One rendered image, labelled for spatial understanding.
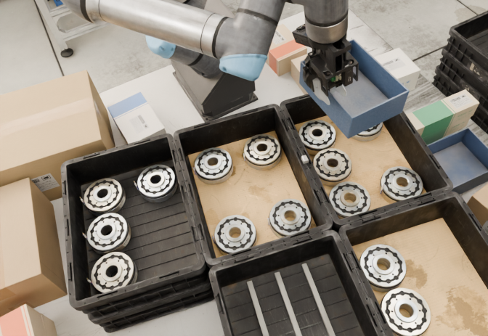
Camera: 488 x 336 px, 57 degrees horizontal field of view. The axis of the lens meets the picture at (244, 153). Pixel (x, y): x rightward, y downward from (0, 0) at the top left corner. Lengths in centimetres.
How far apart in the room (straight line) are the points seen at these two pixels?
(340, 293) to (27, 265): 75
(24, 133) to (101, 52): 167
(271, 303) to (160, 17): 66
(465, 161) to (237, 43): 92
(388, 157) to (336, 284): 39
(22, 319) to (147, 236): 33
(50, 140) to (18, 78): 176
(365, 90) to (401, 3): 212
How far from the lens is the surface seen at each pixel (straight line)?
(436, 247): 118
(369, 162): 127
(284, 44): 165
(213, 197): 121
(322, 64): 89
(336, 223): 105
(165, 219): 120
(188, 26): 82
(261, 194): 120
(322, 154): 123
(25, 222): 131
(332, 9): 78
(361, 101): 108
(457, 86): 217
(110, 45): 306
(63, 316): 134
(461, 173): 147
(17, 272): 125
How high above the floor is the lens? 186
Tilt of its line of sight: 54 degrees down
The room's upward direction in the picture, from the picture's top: 8 degrees counter-clockwise
